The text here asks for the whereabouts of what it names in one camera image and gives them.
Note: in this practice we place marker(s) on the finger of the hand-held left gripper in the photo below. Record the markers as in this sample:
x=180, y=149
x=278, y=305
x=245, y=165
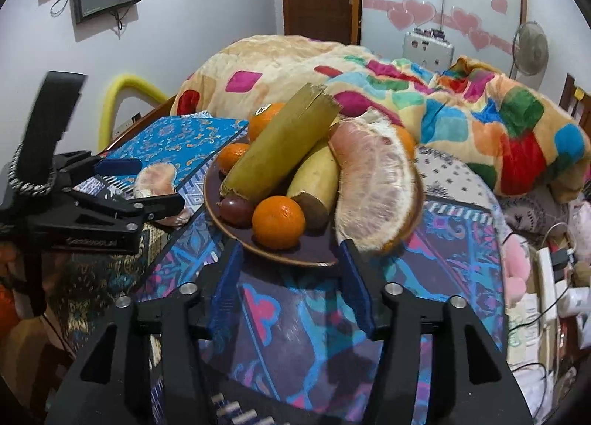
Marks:
x=152, y=206
x=117, y=165

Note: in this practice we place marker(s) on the standing fan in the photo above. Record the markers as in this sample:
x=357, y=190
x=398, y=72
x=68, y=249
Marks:
x=530, y=51

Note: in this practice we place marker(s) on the large orange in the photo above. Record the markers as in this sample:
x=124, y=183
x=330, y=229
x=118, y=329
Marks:
x=267, y=122

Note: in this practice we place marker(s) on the small orange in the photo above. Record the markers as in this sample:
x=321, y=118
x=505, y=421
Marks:
x=232, y=159
x=278, y=222

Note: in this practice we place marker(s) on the colourful patchwork blanket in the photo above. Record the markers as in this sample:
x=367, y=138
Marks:
x=461, y=102

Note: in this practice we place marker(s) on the pink plush toy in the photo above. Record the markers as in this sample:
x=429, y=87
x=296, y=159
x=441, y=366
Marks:
x=516, y=268

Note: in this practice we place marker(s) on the wooden bed headboard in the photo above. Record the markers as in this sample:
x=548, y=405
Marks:
x=577, y=102

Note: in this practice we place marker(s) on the dark purple passion fruit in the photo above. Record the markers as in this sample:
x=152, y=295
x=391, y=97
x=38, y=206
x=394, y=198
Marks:
x=235, y=210

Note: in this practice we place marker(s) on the white charger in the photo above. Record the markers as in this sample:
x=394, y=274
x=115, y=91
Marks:
x=575, y=300

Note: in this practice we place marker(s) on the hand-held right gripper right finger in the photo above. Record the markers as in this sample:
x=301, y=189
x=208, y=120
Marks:
x=358, y=289

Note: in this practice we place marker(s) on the yellow foam tube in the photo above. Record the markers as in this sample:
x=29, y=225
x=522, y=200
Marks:
x=124, y=85

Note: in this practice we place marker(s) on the peeled pomelo segment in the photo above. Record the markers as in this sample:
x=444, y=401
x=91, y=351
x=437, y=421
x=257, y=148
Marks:
x=159, y=182
x=378, y=185

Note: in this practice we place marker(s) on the white patterned cloth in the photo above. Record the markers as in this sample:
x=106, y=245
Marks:
x=457, y=175

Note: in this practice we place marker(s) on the purple plate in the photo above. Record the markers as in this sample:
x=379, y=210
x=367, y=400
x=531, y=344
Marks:
x=295, y=256

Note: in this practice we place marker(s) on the white power strip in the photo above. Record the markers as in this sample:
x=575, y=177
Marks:
x=547, y=286

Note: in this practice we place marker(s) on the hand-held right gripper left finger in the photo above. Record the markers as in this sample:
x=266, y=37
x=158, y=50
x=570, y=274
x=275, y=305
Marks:
x=226, y=295

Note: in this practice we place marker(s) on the ragged-end sugarcane piece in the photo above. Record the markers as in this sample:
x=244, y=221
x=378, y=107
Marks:
x=277, y=143

